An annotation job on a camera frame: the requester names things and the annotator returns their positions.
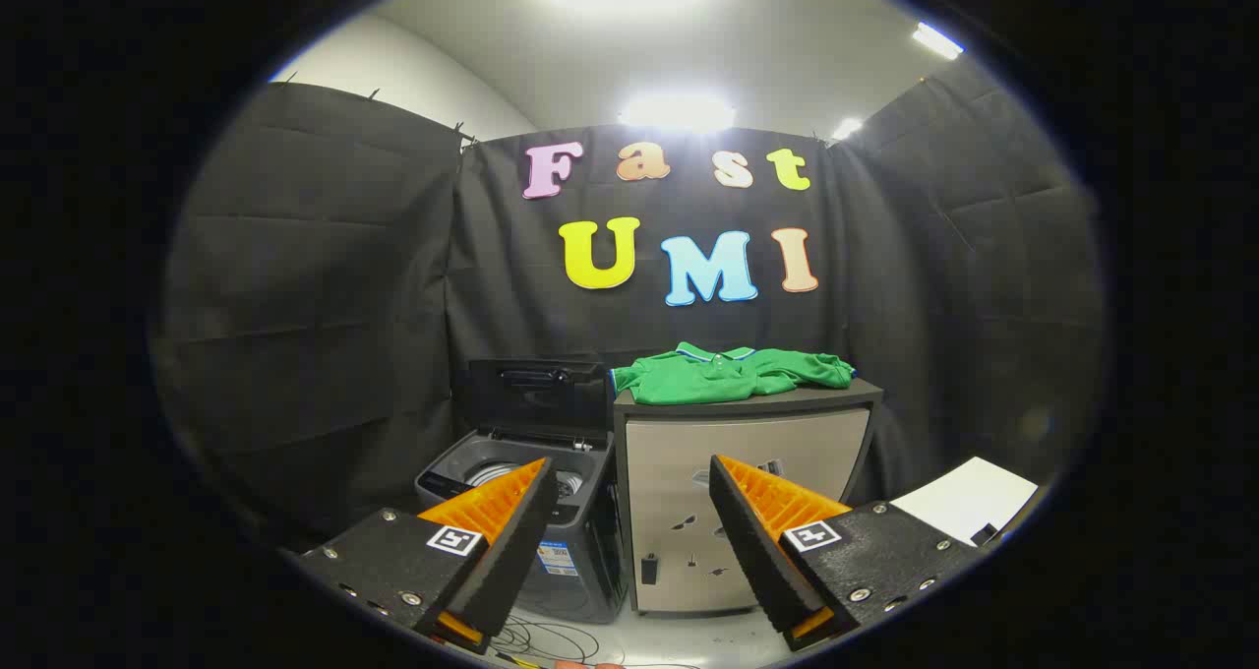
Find green polo shirt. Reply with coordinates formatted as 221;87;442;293
610;342;857;406

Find round ceiling light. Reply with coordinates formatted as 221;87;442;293
620;93;737;135

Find black floor cables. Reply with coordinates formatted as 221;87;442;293
487;615;603;666

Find dark washing machine lid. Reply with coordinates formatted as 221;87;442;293
464;357;611;434

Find grey cabinet with dark top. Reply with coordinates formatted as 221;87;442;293
612;379;884;616

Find narrow ceiling light strip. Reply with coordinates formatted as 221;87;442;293
912;22;965;61

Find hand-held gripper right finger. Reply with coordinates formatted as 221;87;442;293
708;455;985;652

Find grey washing machine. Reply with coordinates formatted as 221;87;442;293
415;428;630;624

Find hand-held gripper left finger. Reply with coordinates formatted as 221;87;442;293
295;457;560;655

